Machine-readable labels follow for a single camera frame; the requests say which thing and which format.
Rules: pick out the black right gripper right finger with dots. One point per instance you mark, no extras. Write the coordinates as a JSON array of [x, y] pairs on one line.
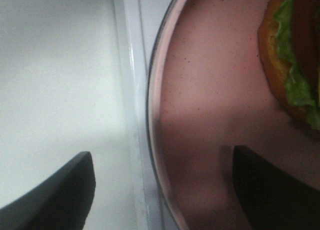
[[270, 198]]

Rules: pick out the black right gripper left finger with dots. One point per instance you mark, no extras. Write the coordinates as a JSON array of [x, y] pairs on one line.
[[61, 202]]

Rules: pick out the pink round plate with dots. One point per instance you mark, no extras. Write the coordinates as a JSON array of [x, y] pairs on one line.
[[215, 96]]

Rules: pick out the burger with lettuce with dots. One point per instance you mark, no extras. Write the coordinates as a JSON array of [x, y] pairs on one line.
[[289, 49]]

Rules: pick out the white microwave oven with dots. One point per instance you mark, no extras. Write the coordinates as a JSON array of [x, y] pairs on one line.
[[73, 78]]

